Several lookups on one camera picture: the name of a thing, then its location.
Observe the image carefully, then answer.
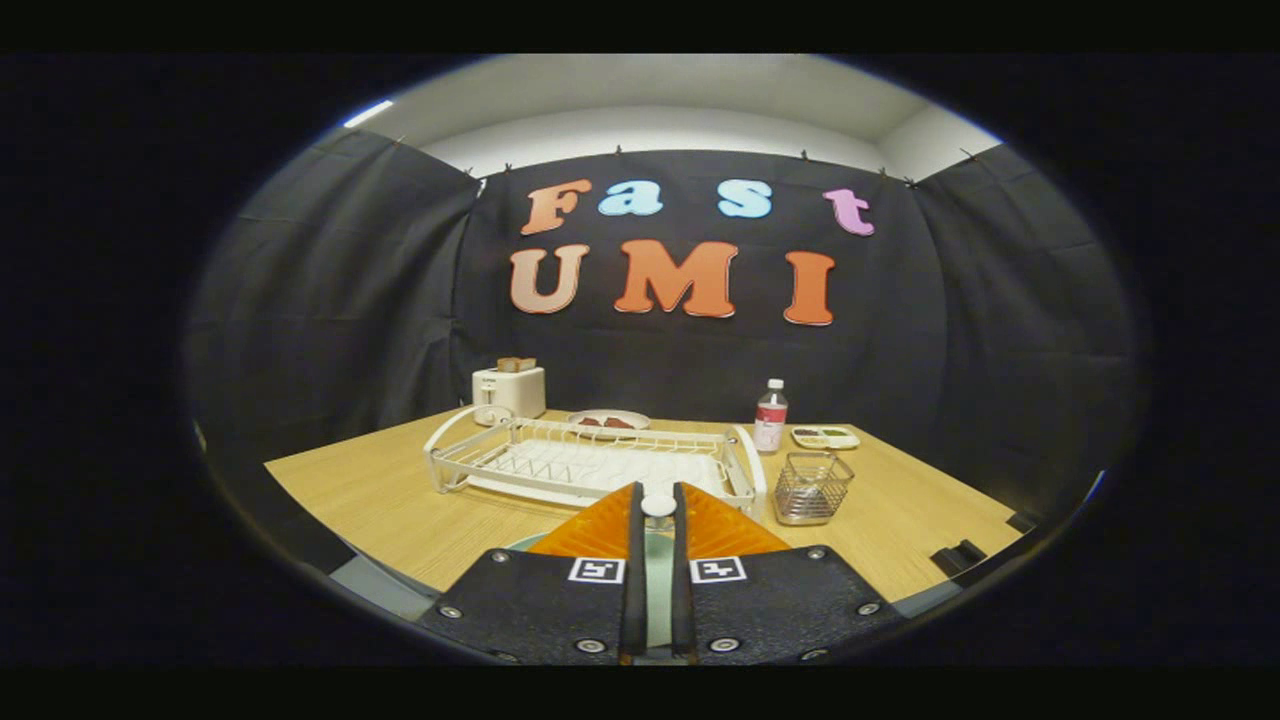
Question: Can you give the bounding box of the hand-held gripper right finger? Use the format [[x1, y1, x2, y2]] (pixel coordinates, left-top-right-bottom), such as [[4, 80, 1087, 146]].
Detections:
[[672, 482, 906, 667]]

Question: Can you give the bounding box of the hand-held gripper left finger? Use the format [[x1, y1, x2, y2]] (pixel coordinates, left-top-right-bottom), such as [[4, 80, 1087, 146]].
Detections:
[[418, 482, 648, 667]]

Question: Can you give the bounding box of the pale green plate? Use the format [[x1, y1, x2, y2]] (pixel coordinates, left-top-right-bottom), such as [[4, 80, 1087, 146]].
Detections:
[[503, 530, 675, 651]]

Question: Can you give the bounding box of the metal wire basket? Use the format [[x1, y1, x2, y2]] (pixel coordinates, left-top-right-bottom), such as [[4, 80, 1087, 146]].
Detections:
[[773, 451, 856, 527]]

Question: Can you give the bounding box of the white wire dish rack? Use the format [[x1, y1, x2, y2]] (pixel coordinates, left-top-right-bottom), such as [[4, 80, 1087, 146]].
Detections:
[[423, 405, 769, 521]]

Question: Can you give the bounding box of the white plate with meat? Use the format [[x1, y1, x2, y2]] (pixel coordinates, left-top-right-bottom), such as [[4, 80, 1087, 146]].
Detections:
[[567, 409, 652, 433]]

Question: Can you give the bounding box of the black notched clamp block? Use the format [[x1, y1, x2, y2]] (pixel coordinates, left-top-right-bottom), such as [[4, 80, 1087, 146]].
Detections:
[[930, 540, 989, 579]]

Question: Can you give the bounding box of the clear plastic water bottle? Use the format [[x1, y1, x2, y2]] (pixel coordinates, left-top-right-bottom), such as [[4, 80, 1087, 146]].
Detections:
[[754, 378, 789, 456]]

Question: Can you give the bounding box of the white toaster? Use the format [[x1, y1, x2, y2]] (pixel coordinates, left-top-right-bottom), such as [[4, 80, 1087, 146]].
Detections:
[[472, 366, 547, 427]]

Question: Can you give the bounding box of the black backdrop cloth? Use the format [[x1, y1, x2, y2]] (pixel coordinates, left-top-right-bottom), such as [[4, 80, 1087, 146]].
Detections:
[[185, 128, 1141, 521]]

